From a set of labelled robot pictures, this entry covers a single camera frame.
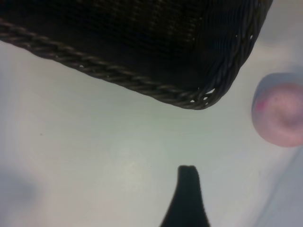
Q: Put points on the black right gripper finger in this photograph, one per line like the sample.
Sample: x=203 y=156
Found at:
x=187 y=203

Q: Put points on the pink peach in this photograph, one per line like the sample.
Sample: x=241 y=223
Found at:
x=279 y=111

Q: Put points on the dark brown wicker basket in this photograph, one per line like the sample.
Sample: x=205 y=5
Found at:
x=142 y=35

